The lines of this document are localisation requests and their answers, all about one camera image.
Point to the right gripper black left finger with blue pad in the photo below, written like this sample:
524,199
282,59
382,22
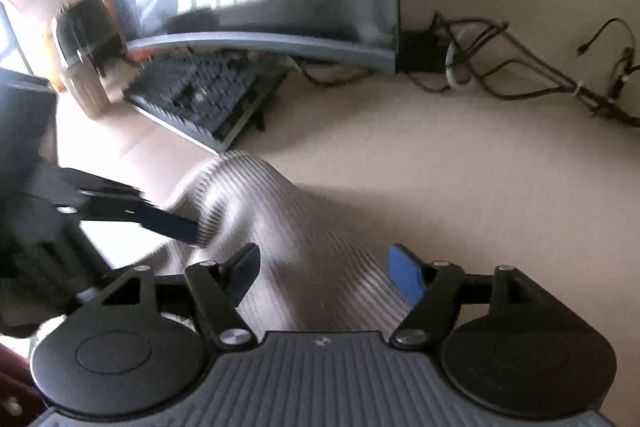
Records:
195,309

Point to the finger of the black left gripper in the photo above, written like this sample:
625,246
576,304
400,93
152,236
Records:
155,219

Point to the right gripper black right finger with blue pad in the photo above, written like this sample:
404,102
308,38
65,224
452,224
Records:
451,308

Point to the beige ribbed knit garment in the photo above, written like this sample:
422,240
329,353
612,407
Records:
314,276

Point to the black computer keyboard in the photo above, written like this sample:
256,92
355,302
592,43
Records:
208,97

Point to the black power adapter box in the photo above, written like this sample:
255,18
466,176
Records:
421,51

